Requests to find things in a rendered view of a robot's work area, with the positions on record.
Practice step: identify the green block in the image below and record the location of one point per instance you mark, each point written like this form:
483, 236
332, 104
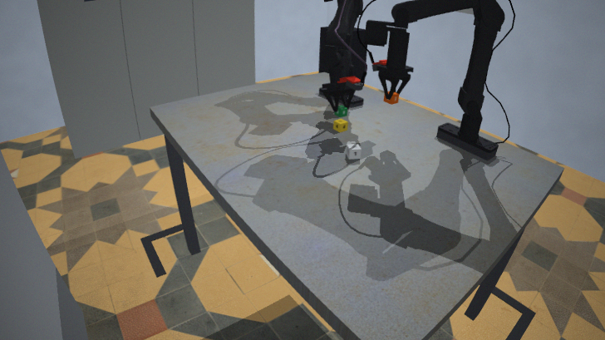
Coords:
342, 111

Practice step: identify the yellow block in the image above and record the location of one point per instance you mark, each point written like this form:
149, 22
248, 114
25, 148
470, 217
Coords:
340, 125

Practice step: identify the orange block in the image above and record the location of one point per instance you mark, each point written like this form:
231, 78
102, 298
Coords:
394, 99

